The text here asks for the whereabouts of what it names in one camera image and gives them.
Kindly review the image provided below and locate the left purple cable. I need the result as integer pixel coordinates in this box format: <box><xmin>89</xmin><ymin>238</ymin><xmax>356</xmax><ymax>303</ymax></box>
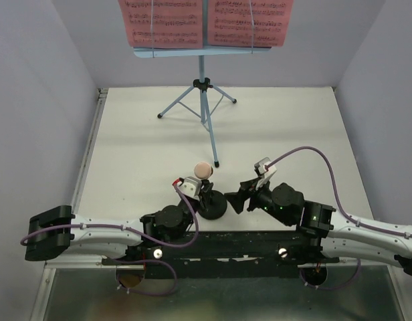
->
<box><xmin>20</xmin><ymin>179</ymin><xmax>200</xmax><ymax>296</ymax></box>

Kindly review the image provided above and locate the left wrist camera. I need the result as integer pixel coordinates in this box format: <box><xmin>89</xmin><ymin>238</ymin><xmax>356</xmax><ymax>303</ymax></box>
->
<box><xmin>177</xmin><ymin>177</ymin><xmax>202</xmax><ymax>199</ymax></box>

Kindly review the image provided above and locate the left aluminium edge rail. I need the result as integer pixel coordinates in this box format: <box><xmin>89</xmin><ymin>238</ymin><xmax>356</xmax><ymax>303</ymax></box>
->
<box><xmin>70</xmin><ymin>88</ymin><xmax>109</xmax><ymax>215</ymax></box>

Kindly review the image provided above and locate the pink sheet music page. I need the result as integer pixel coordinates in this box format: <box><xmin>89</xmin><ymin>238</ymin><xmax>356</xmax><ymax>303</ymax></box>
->
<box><xmin>118</xmin><ymin>0</ymin><xmax>203</xmax><ymax>49</ymax></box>
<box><xmin>207</xmin><ymin>0</ymin><xmax>294</xmax><ymax>48</ymax></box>

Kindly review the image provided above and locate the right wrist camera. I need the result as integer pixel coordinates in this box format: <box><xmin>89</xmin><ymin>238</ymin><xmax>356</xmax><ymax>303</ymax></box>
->
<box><xmin>254</xmin><ymin>157</ymin><xmax>277</xmax><ymax>190</ymax></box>

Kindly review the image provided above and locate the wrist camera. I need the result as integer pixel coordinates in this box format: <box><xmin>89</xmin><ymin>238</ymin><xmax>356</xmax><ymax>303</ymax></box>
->
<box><xmin>177</xmin><ymin>177</ymin><xmax>202</xmax><ymax>199</ymax></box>
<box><xmin>254</xmin><ymin>157</ymin><xmax>277</xmax><ymax>190</ymax></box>

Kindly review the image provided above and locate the blue music stand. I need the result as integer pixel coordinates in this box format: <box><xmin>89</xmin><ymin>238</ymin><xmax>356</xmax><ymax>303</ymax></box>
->
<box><xmin>133</xmin><ymin>45</ymin><xmax>270</xmax><ymax>168</ymax></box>

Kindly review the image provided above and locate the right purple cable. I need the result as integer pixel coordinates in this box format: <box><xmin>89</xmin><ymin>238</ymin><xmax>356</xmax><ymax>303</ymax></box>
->
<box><xmin>266</xmin><ymin>146</ymin><xmax>412</xmax><ymax>291</ymax></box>

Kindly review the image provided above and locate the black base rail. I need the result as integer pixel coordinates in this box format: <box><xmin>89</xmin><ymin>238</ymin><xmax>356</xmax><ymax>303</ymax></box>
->
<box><xmin>60</xmin><ymin>229</ymin><xmax>340</xmax><ymax>280</ymax></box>

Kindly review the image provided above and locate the metal front plate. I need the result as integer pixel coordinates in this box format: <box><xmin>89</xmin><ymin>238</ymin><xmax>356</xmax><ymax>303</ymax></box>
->
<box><xmin>31</xmin><ymin>261</ymin><xmax>412</xmax><ymax>320</ymax></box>

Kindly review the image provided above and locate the pink microphone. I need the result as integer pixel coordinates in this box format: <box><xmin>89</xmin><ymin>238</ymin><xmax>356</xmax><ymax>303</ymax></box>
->
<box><xmin>193</xmin><ymin>162</ymin><xmax>213</xmax><ymax>180</ymax></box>

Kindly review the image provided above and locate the black microphone stand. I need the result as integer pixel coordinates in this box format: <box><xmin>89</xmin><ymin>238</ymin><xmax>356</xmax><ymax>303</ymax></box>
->
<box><xmin>200</xmin><ymin>188</ymin><xmax>227</xmax><ymax>221</ymax></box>

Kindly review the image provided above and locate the right pink sheet music page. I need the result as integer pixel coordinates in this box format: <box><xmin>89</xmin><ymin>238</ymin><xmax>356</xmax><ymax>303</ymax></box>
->
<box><xmin>207</xmin><ymin>0</ymin><xmax>294</xmax><ymax>48</ymax></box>

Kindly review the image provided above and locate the purple cable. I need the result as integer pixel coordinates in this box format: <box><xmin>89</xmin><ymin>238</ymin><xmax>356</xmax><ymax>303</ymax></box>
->
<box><xmin>266</xmin><ymin>146</ymin><xmax>412</xmax><ymax>291</ymax></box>
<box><xmin>20</xmin><ymin>179</ymin><xmax>200</xmax><ymax>296</ymax></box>

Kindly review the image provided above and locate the left pink sheet music page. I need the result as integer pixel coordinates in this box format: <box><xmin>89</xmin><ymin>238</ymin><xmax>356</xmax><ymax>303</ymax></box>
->
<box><xmin>118</xmin><ymin>0</ymin><xmax>203</xmax><ymax>49</ymax></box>

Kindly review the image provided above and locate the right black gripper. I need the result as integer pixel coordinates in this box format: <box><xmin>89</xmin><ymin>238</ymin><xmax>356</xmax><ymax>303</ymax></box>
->
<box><xmin>223</xmin><ymin>175</ymin><xmax>292</xmax><ymax>225</ymax></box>

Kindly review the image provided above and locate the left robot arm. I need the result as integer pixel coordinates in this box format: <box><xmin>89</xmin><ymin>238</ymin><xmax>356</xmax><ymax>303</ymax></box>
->
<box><xmin>20</xmin><ymin>177</ymin><xmax>213</xmax><ymax>264</ymax></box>

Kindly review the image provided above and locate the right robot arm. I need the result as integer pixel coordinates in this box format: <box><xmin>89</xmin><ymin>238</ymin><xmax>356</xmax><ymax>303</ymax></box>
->
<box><xmin>225</xmin><ymin>179</ymin><xmax>412</xmax><ymax>276</ymax></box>

